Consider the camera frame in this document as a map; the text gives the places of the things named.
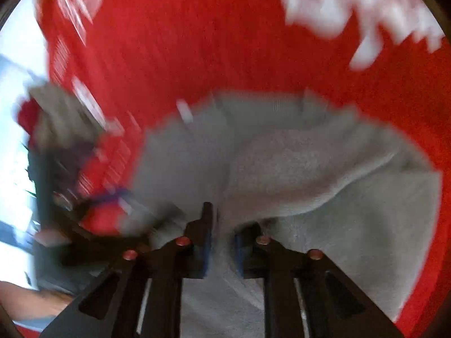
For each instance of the dark red cloth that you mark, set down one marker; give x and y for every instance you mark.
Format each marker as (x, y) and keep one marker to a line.
(28, 116)

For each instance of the grey fleece garment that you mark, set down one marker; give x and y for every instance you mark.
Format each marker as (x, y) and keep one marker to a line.
(299, 169)

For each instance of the red blanket with white print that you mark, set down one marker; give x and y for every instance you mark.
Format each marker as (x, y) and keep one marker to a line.
(193, 42)

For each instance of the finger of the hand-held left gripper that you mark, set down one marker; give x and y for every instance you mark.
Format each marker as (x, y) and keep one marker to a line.
(107, 197)

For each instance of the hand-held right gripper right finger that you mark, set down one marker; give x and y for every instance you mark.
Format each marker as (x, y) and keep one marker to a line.
(239, 253)

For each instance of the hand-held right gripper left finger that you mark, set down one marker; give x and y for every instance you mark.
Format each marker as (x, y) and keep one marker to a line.
(206, 253)

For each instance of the person's left forearm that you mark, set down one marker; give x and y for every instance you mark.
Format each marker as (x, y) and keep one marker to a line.
(31, 301)

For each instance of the purple cloth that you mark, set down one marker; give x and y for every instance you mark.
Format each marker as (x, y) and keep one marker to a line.
(82, 151)

